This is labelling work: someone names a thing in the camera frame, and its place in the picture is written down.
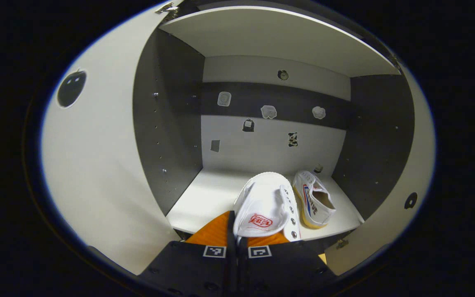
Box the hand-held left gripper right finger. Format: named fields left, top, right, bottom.
left=237, top=233, right=337, bottom=295

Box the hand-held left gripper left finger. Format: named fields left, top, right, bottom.
left=139, top=210, right=237, bottom=296

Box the white shoe cabinet door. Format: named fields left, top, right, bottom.
left=324, top=66, right=437, bottom=276
left=41, top=2, right=180, bottom=276

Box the white canvas shoe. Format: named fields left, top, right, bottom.
left=292, top=170, right=337, bottom=230
left=233, top=172, right=302, bottom=242

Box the white shoe cabinet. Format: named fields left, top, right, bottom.
left=132, top=0, right=415, bottom=244

